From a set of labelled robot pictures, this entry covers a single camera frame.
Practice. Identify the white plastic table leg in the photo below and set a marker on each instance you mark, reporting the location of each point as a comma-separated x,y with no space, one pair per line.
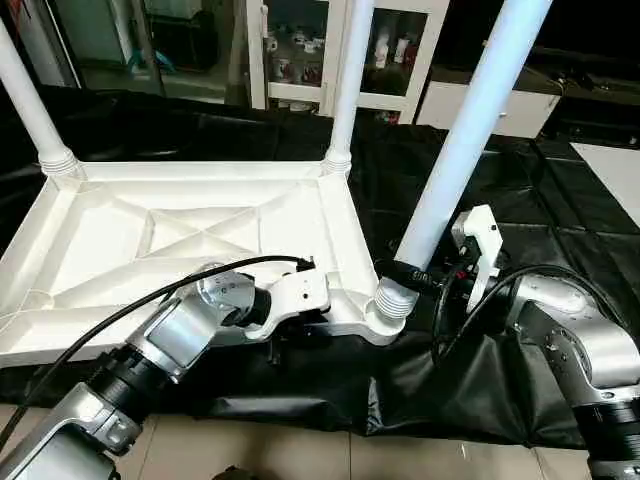
30,95
470,130
348,80

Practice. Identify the white plastic table top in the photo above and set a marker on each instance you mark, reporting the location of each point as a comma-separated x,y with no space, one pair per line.
150,230

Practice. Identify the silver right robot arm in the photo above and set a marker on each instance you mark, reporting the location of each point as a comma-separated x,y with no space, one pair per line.
575,330

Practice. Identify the black mat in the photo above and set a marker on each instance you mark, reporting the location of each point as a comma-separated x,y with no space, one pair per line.
450,400

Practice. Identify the white drawer unit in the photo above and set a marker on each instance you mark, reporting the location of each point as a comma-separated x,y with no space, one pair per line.
525,112

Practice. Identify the white glass door cabinet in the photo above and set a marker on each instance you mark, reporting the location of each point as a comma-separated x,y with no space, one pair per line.
300,60

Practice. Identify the clear plastic storage box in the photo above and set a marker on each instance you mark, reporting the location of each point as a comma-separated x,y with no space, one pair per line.
190,40

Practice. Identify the grey metal pole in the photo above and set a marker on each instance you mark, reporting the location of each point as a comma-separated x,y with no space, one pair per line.
128,35

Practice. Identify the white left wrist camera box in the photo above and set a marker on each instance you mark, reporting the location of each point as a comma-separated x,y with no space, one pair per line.
300,292

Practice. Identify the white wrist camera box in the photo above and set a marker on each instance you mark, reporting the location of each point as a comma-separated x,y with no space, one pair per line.
300,292
485,245

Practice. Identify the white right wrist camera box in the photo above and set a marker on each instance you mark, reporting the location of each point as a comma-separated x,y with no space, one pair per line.
485,245

